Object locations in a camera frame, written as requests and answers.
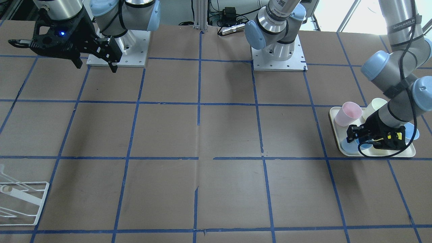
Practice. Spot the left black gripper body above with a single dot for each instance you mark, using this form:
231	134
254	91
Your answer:
375	128

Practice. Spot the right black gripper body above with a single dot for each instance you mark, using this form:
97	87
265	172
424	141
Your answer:
82	36

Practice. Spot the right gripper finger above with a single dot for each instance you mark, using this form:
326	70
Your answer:
113	65
77	62

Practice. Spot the light blue plastic cup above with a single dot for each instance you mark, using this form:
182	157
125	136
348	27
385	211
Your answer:
352	147

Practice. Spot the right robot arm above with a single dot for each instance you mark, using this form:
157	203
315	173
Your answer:
112	16

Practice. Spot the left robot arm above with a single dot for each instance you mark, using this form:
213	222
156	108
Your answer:
276	25

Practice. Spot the yellow plastic cup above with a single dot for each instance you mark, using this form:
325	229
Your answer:
395	136

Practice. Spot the white plastic cup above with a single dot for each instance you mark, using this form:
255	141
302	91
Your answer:
372	107

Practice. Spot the pink plastic cup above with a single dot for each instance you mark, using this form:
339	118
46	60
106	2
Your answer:
348	113

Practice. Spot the cream plastic tray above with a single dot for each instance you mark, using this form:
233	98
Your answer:
341	133

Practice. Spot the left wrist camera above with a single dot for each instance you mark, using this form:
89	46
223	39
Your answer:
380	141

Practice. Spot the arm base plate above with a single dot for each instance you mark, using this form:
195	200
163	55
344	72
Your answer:
280	57
135	45

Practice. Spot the aluminium frame post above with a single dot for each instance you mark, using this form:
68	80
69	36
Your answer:
200	11

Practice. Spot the white wire cup rack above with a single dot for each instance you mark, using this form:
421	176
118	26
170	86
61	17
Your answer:
21	202

